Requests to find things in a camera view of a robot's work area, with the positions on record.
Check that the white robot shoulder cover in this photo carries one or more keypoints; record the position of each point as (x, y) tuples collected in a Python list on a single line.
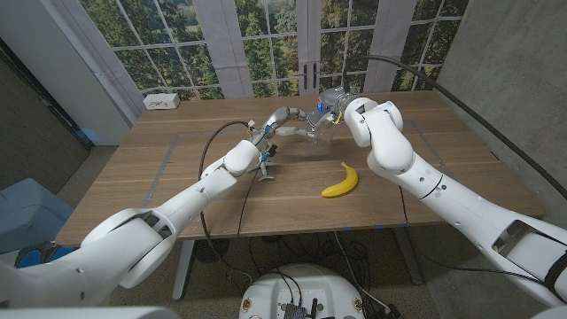
[(88, 313)]

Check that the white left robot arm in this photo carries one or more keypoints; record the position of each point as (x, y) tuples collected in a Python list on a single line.
[(133, 239)]

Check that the black round floor fan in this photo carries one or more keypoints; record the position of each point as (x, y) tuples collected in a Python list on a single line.
[(212, 250)]

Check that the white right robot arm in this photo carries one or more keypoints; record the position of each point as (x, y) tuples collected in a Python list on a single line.
[(443, 195)]

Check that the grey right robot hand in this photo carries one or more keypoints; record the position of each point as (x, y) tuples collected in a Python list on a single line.
[(334, 99)]

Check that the blue-grey storage bin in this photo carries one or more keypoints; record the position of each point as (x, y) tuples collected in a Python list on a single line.
[(31, 212)]

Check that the blue and black seat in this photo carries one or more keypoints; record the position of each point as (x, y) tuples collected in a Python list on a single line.
[(31, 257)]

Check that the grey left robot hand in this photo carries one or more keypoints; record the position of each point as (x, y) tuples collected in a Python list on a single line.
[(279, 119)]

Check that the grey table leg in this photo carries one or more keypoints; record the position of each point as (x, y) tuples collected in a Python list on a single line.
[(409, 261)]

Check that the clear glass jar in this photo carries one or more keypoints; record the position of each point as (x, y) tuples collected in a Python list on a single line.
[(323, 144)]

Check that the grey toy airplane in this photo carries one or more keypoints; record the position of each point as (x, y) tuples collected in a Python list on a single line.
[(266, 173)]

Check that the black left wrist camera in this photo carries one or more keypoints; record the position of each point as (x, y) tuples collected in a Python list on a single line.
[(268, 153)]

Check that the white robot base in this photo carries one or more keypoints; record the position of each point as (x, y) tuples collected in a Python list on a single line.
[(305, 288)]

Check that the printed window backdrop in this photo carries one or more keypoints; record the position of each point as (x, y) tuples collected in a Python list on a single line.
[(266, 49)]

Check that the white power outlet box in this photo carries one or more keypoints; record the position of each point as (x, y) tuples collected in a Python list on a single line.
[(161, 101)]

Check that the white table leg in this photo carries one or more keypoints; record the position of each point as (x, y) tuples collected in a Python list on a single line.
[(182, 274)]

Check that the yellow toy banana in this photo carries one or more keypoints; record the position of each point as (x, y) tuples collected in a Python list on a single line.
[(345, 185)]

